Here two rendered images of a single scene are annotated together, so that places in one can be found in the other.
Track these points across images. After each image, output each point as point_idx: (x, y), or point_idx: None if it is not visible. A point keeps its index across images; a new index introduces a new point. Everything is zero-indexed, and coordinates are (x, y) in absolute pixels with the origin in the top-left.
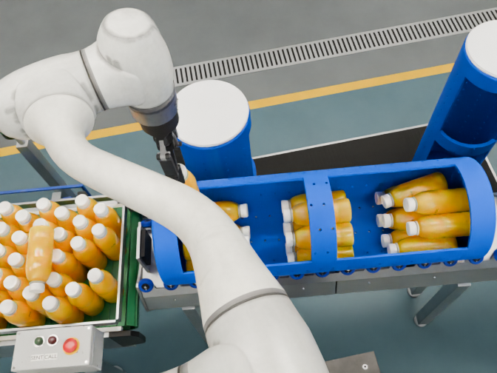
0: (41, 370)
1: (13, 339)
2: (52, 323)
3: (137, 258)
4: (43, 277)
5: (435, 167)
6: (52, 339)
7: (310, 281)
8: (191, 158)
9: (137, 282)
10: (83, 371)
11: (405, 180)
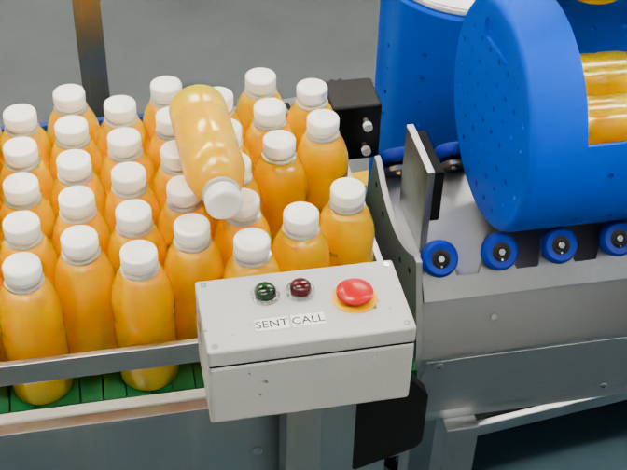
0: (279, 362)
1: (98, 409)
2: (196, 370)
3: (431, 172)
4: (238, 175)
5: None
6: (303, 282)
7: None
8: (448, 64)
9: (414, 255)
10: (369, 392)
11: None
